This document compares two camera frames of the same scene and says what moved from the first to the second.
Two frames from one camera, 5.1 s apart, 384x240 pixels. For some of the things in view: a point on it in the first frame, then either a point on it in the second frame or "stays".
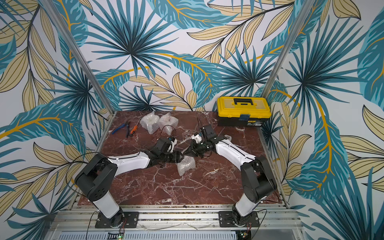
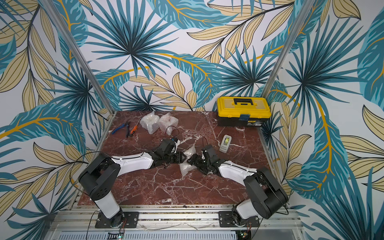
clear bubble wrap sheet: (168, 123) stays
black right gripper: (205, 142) to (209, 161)
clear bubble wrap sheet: (150, 122) stays
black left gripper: (177, 157) stays
